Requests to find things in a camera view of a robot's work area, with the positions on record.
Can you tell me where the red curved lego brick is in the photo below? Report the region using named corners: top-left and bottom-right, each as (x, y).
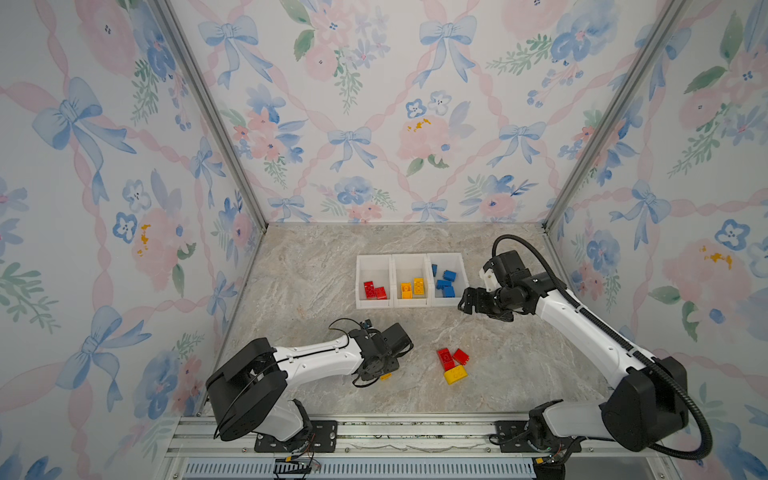
top-left (363, 281), bottom-right (378, 300)

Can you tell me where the small red lego brick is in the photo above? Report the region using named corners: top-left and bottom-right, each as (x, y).
top-left (453, 349), bottom-right (470, 366)

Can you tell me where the yellow curved lego brick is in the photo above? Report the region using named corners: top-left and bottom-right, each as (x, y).
top-left (400, 282), bottom-right (413, 300)

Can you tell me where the red long lego brick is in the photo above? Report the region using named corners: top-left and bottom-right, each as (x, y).
top-left (437, 348), bottom-right (456, 372)

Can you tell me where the white three-compartment bin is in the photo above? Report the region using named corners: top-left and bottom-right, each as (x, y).
top-left (355, 253), bottom-right (469, 309)

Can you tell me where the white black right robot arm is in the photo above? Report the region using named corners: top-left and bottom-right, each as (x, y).
top-left (458, 251), bottom-right (690, 452)

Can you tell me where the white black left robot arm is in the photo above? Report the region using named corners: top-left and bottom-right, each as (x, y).
top-left (205, 318), bottom-right (414, 453)

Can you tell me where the white ribbed vent strip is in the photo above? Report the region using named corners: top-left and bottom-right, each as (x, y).
top-left (180, 458), bottom-right (537, 479)

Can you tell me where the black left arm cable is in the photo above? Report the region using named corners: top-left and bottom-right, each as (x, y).
top-left (328, 317), bottom-right (364, 349)

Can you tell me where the aluminium front rail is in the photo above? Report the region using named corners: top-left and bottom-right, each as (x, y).
top-left (161, 412), bottom-right (667, 460)

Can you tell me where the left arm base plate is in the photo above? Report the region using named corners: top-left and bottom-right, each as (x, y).
top-left (254, 420), bottom-right (338, 455)

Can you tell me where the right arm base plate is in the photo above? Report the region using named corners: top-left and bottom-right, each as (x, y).
top-left (489, 420), bottom-right (582, 456)

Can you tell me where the black corrugated cable hose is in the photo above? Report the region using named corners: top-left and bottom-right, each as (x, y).
top-left (491, 233), bottom-right (714, 461)

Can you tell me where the right aluminium corner post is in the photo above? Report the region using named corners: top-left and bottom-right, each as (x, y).
top-left (542, 0), bottom-right (691, 234)

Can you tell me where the aluminium corner post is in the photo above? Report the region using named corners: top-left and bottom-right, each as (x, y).
top-left (542, 0), bottom-right (691, 234)
top-left (148, 0), bottom-right (267, 234)

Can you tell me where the left aluminium corner post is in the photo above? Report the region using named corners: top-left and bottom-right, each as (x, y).
top-left (148, 0), bottom-right (267, 234)

